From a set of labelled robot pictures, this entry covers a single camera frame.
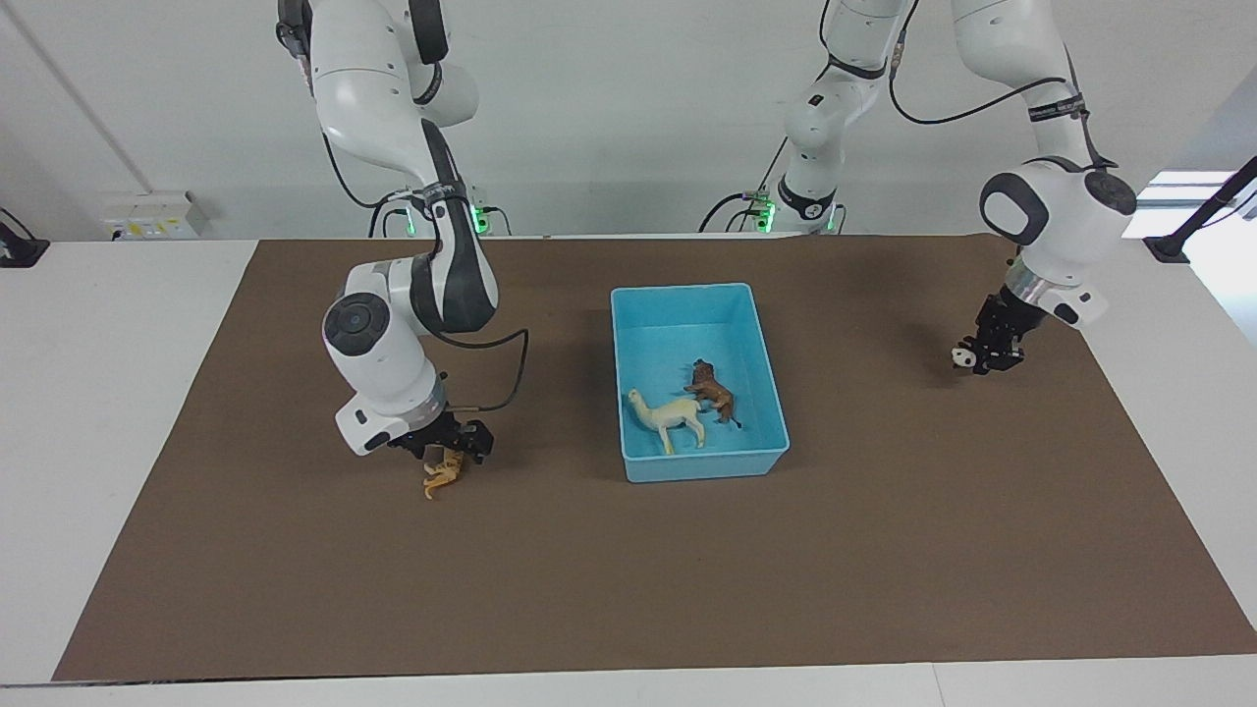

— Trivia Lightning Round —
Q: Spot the orange tiger toy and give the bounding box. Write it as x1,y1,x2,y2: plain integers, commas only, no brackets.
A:
422,452,465,501

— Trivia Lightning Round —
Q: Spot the cream llama toy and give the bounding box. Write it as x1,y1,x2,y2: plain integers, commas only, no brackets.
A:
627,388,709,457

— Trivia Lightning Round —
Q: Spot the brown lion toy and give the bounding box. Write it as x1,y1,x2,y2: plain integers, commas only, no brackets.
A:
683,358,745,430

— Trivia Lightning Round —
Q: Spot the blue plastic storage box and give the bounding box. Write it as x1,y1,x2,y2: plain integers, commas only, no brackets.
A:
610,282,792,484

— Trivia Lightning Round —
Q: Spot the brown table mat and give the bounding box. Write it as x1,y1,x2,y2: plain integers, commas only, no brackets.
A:
51,234,1257,683

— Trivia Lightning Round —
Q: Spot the black clamp stand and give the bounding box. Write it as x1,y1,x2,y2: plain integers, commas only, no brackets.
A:
1144,155,1257,264

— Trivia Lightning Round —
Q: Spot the black table clamp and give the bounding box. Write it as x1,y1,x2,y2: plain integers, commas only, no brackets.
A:
0,208,50,268

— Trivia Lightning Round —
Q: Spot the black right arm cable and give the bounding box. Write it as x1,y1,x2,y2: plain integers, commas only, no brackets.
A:
320,133,532,413

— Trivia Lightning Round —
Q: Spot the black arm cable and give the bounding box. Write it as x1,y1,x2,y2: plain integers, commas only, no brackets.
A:
888,25,1120,170
320,133,532,413

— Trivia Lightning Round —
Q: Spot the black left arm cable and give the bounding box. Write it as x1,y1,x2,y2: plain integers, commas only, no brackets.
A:
888,25,1120,170

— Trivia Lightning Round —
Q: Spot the black right base cable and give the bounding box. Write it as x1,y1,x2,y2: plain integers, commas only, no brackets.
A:
368,189,411,239

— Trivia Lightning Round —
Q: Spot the black base cable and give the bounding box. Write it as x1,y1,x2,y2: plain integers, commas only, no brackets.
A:
368,189,411,239
699,137,792,235

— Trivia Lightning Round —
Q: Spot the black left base cable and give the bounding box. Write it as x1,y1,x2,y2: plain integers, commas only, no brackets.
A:
699,137,792,235

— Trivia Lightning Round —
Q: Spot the white wall socket box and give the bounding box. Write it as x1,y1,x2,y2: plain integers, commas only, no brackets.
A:
102,190,211,241

